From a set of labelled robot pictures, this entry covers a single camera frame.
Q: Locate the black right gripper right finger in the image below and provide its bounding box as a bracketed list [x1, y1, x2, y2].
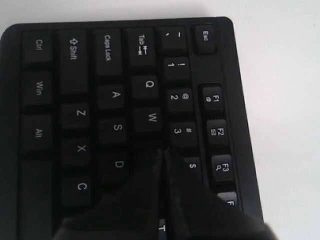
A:
[163, 148, 277, 240]

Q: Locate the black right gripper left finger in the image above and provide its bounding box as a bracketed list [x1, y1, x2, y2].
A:
[53, 148, 163, 240]

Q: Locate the black computer keyboard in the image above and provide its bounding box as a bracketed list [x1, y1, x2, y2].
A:
[0, 16, 263, 240]

